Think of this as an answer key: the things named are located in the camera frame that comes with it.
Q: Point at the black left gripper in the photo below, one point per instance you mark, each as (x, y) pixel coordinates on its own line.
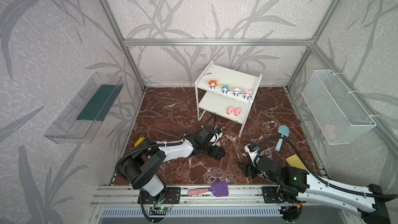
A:
(213, 151)

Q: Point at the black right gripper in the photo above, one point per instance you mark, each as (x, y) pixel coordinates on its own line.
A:
(250, 168)

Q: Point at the blue green Doraemon figure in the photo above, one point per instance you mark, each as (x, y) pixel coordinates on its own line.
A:
(225, 89)

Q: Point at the white hooded Doraemon figure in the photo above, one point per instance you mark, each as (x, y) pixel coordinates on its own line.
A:
(236, 92)

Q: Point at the pink hooded Doraemon figure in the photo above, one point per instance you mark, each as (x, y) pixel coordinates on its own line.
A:
(247, 95)

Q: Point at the orange hooded Doraemon figure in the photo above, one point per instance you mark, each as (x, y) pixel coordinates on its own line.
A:
(212, 84)

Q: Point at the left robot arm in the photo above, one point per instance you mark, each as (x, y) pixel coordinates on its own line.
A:
(139, 167)

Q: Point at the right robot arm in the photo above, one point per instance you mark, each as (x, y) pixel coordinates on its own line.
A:
(304, 185)

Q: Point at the white two-tier shelf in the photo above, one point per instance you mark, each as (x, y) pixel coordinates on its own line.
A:
(213, 101)

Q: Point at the yellow sponge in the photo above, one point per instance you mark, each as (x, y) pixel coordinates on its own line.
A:
(295, 161)

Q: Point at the light blue toy shovel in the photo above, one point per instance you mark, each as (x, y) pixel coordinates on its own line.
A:
(284, 132)

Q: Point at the green circuit board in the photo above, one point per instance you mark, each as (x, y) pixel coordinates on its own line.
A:
(162, 210)

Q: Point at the yellow toy shovel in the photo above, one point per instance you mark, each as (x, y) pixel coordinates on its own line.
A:
(138, 141)

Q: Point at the pink toy in basket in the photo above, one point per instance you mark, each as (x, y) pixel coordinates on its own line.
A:
(330, 131)

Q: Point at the purple toy spatula pink handle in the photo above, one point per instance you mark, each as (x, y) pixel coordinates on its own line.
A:
(218, 189)

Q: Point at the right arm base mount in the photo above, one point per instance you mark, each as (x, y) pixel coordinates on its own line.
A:
(276, 194)

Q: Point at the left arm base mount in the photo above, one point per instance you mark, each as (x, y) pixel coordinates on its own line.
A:
(170, 195)

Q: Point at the white wire mesh basket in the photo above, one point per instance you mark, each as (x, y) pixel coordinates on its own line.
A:
(331, 102)

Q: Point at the clear plastic wall bin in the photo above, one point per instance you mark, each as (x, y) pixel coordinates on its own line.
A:
(80, 121)

